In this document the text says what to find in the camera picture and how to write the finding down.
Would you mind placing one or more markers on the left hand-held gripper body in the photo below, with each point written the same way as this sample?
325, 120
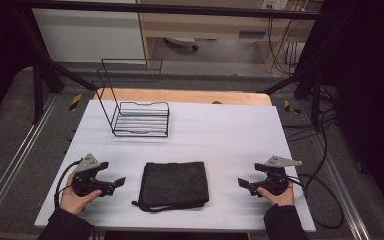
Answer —
87, 180

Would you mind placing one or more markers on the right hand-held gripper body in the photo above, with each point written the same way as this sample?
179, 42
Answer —
275, 180

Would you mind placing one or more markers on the dark grey towel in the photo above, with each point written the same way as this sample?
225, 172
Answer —
175, 185

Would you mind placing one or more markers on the person's right hand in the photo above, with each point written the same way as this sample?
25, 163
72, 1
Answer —
280, 199

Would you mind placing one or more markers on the person's left hand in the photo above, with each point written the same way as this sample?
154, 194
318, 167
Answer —
75, 201

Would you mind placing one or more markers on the white table board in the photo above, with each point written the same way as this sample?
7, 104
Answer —
220, 146

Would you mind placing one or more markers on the wooden table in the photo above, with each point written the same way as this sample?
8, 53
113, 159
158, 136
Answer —
186, 96

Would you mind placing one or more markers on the white cabinet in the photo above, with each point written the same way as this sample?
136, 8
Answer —
90, 33

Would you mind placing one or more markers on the white chair base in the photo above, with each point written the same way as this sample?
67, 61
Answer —
181, 41

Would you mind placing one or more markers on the light wooden desk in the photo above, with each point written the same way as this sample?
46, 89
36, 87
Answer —
213, 26

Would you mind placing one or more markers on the white power strip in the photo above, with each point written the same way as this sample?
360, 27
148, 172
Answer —
275, 4

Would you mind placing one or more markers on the aluminium rail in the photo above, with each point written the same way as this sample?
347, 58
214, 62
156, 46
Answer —
341, 186
20, 153

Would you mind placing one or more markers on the black metal frame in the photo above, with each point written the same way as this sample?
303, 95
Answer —
180, 9

